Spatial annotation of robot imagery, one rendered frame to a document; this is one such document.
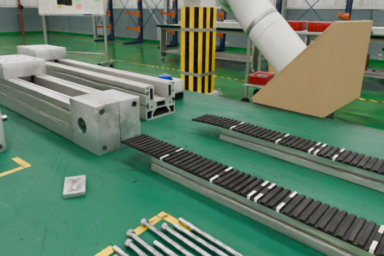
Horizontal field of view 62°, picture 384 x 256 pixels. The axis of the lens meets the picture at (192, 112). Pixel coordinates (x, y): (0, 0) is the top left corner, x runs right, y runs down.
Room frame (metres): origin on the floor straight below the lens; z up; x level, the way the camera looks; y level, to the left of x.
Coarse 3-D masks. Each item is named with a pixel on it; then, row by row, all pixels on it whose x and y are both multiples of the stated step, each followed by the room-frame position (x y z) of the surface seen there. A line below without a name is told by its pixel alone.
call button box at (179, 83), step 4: (172, 80) 0.93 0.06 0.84; (176, 80) 0.94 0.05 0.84; (180, 80) 0.94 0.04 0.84; (176, 84) 0.92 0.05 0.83; (180, 84) 0.94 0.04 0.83; (172, 88) 0.91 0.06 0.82; (176, 88) 0.92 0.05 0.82; (180, 88) 0.94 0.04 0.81; (176, 92) 0.92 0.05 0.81; (180, 92) 0.94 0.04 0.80; (176, 96) 0.92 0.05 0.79; (180, 96) 0.94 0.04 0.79
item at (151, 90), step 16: (48, 64) 1.06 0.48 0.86; (64, 64) 1.13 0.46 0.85; (80, 64) 1.06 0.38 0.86; (80, 80) 0.93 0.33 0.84; (96, 80) 0.87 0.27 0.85; (112, 80) 0.82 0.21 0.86; (128, 80) 0.81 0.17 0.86; (144, 80) 0.84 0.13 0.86; (160, 80) 0.81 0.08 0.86; (144, 96) 0.73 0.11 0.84; (160, 96) 0.80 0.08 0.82; (144, 112) 0.73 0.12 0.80; (160, 112) 0.79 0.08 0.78
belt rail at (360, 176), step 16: (224, 128) 0.61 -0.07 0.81; (240, 144) 0.59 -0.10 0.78; (256, 144) 0.57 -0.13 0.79; (272, 144) 0.54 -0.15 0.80; (288, 160) 0.52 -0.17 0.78; (304, 160) 0.50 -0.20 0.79; (320, 160) 0.48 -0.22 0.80; (336, 176) 0.46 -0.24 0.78; (352, 176) 0.45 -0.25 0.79; (368, 176) 0.43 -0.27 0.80
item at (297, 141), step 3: (294, 138) 0.55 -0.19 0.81; (297, 138) 0.55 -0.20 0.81; (300, 138) 0.55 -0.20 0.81; (303, 138) 0.55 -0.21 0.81; (291, 141) 0.53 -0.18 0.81; (294, 141) 0.53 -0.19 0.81; (297, 141) 0.54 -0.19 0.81; (300, 141) 0.53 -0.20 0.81; (303, 141) 0.54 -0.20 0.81; (285, 144) 0.52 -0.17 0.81; (288, 144) 0.52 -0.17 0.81; (291, 144) 0.52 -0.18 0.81; (294, 144) 0.52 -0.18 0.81; (297, 144) 0.52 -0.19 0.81; (300, 144) 0.52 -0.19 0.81; (291, 147) 0.51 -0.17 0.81; (294, 147) 0.51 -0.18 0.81
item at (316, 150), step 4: (316, 144) 0.52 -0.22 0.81; (320, 144) 0.52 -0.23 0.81; (324, 144) 0.52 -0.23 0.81; (312, 148) 0.50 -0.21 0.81; (316, 148) 0.51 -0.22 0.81; (320, 148) 0.50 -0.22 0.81; (324, 148) 0.51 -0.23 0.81; (308, 152) 0.49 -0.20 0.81; (312, 152) 0.49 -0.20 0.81; (316, 152) 0.49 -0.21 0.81; (320, 152) 0.49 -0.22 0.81
